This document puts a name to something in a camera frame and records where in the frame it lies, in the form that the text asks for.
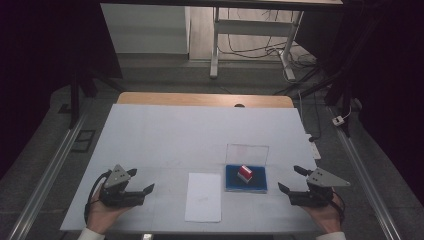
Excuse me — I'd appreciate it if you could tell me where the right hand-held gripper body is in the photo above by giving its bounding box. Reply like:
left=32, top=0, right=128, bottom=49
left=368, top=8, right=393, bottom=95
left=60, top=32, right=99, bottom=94
left=288, top=167, right=352, bottom=208

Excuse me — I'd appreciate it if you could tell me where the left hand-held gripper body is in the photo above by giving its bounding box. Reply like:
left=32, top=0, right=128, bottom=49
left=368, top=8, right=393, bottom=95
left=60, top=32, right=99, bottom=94
left=99, top=164, right=147, bottom=208

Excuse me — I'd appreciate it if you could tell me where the blue tray box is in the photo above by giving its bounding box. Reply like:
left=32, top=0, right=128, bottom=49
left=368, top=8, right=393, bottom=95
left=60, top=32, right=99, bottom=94
left=224, top=143, right=270, bottom=195

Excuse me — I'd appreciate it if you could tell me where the red and white stamp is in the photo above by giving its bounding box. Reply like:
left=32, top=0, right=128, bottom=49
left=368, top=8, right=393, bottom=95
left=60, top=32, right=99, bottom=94
left=237, top=164, right=254, bottom=184

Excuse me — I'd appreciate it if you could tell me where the person's right hand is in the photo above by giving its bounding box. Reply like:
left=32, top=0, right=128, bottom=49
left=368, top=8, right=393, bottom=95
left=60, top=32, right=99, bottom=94
left=301, top=194, right=345, bottom=235

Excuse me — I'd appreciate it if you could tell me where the person's left hand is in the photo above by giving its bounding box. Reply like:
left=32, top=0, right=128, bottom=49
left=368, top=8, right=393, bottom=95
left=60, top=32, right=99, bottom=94
left=87, top=186, right=134, bottom=235

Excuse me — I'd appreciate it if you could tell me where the white power strip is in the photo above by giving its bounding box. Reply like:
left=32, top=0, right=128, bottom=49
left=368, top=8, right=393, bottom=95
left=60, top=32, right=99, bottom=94
left=305, top=133, right=322, bottom=161

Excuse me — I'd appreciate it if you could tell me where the white table cover sheet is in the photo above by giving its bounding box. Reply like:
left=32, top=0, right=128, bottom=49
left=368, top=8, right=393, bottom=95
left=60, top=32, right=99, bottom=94
left=59, top=103, right=322, bottom=234

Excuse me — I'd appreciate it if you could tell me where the white paper sheet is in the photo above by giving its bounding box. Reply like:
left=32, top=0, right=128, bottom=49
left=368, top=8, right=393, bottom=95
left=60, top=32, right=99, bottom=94
left=184, top=172, right=223, bottom=224

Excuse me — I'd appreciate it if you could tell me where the black floor socket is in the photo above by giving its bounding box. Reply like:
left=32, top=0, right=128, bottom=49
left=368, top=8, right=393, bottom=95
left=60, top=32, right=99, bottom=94
left=70, top=129, right=97, bottom=154

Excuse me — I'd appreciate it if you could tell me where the black tripod stand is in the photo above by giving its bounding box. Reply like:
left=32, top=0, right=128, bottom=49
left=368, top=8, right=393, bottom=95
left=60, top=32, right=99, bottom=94
left=68, top=64, right=125, bottom=130

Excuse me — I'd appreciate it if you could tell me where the dark curtain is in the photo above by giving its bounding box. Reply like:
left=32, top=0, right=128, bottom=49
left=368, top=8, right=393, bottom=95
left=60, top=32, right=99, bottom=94
left=295, top=0, right=424, bottom=206
left=0, top=0, right=123, bottom=181

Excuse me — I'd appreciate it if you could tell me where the light grey cabinet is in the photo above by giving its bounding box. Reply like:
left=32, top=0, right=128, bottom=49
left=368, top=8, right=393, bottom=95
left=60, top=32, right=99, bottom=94
left=100, top=3, right=191, bottom=55

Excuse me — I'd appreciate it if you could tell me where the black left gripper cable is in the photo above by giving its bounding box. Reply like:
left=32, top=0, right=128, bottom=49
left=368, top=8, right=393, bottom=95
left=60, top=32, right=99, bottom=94
left=83, top=169, right=113, bottom=225

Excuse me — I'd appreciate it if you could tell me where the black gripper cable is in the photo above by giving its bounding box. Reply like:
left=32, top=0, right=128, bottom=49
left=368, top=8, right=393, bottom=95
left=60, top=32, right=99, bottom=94
left=83, top=169, right=113, bottom=225
left=331, top=190, right=346, bottom=225

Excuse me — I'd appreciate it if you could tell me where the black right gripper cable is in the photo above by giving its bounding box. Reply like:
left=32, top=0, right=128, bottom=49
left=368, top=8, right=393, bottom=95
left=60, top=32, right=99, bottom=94
left=331, top=190, right=346, bottom=225

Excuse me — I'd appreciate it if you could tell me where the aluminium rail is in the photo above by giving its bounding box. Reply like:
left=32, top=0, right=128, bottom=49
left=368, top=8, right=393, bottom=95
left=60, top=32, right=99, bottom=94
left=327, top=106, right=403, bottom=240
left=6, top=109, right=90, bottom=240

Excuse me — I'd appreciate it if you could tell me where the black floor cable tangle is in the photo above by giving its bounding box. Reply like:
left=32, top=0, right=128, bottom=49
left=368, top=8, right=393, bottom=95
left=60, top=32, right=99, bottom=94
left=218, top=8, right=318, bottom=69

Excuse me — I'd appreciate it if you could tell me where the white desk frame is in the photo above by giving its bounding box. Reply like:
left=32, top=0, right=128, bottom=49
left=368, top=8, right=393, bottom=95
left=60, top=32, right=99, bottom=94
left=209, top=6, right=305, bottom=82

